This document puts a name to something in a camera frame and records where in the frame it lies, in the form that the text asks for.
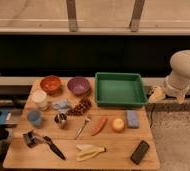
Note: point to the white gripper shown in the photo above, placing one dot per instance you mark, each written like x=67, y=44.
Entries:
x=157, y=92

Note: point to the blue sponge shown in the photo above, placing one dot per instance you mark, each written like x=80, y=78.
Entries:
x=132, y=119

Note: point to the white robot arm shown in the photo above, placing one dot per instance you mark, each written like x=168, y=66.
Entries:
x=177, y=83

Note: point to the small metal cup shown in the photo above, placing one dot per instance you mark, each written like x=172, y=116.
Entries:
x=61, y=120

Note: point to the white paper cup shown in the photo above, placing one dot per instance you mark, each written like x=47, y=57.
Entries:
x=39, y=97

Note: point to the blue plastic cup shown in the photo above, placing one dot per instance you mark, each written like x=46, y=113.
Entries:
x=34, y=117

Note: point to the green plastic tray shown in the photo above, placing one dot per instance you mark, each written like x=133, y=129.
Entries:
x=119, y=90

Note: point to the black smartphone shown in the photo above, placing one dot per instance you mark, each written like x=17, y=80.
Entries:
x=140, y=152

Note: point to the yellow orange fruit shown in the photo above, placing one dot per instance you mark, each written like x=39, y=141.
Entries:
x=118, y=125

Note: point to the orange carrot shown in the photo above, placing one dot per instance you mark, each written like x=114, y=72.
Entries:
x=102, y=122

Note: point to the metal fork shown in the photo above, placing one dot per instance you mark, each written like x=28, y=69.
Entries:
x=87, y=119

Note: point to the bunch of red grapes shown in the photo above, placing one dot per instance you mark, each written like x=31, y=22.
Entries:
x=83, y=106

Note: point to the purple bowl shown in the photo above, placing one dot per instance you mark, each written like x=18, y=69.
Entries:
x=78, y=85

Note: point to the yellow banana peel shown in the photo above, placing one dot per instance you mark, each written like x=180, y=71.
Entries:
x=88, y=151

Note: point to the crumpled blue cloth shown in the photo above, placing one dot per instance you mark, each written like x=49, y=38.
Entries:
x=61, y=106

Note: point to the wooden table board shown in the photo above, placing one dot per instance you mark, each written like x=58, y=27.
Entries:
x=131, y=149

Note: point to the orange bowl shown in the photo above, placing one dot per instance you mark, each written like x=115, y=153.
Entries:
x=50, y=84

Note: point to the black metal clip tool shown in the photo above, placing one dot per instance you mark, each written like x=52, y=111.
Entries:
x=32, y=139

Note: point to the blue box on left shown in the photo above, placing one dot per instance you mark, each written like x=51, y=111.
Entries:
x=9, y=117

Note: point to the black handled knife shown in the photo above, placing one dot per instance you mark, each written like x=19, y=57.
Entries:
x=54, y=148

